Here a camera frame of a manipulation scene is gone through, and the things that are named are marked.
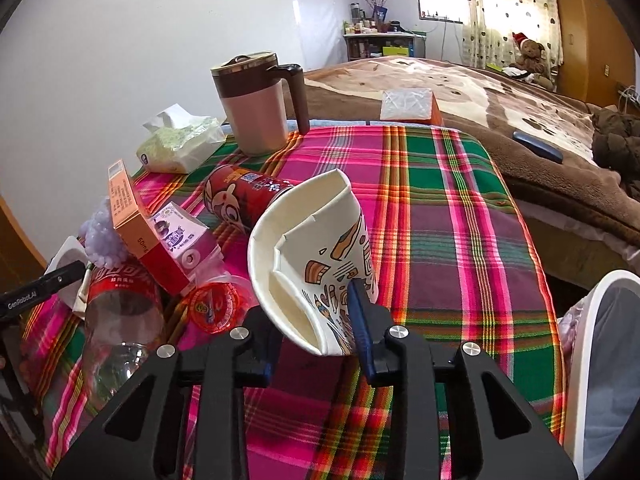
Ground wooden wardrobe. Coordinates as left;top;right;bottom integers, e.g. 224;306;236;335
547;0;640;111

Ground pink green plaid tablecloth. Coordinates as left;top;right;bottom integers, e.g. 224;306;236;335
20;125;571;480

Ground patterned white paper cup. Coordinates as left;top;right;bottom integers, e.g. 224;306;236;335
247;169;378;357

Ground white round trash bin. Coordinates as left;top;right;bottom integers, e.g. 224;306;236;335
562;270;640;480

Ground brown padded jacket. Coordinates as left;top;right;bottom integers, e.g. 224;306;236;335
590;107;640;186

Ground group of bottles on desk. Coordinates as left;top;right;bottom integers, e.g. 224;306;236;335
342;2;426;36

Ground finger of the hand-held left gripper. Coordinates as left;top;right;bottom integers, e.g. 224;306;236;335
42;260;87;291

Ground blue glasses case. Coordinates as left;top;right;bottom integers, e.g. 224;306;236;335
512;130;565;164

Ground spotted beige curtain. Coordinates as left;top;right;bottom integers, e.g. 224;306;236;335
457;0;563;68

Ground orange tissue box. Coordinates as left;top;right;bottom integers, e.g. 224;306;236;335
380;88;445;127

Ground brown pink thermos mug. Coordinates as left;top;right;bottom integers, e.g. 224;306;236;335
210;51;311;156

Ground brown teddy bear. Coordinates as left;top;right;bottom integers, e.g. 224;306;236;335
510;32;558;91

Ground clear plastic bin liner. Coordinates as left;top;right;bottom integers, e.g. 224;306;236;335
557;290;640;471

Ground orange cardboard box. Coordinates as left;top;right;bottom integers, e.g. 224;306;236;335
107;160;191;296

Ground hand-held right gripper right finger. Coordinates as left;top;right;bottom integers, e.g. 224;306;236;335
347;280;576;480

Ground white purple milk carton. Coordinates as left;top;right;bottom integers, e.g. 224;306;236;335
150;202;221;281

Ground white paper wrapper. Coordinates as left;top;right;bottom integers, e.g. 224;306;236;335
47;237;88;318

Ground purple fluffy cloth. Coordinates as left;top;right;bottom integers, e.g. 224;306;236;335
77;197;126;266

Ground white charger cables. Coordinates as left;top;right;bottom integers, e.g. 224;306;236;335
617;82;640;111

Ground red lid plastic cup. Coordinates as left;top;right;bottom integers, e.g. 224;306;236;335
180;272;251;336

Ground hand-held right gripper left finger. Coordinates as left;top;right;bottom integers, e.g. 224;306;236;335
52;305;283;480

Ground soft tissue pack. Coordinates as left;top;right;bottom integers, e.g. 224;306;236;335
137;104;227;175

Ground red cartoon noodle cup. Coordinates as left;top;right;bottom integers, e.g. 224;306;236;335
202;164;296;233

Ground brown paw print blanket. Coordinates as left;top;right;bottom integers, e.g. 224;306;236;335
302;57;640;261

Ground clear plastic bottle red label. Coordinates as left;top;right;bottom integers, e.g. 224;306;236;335
82;260;168;401

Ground bed mattress with sheet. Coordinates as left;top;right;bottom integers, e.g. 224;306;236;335
515;200;616;291

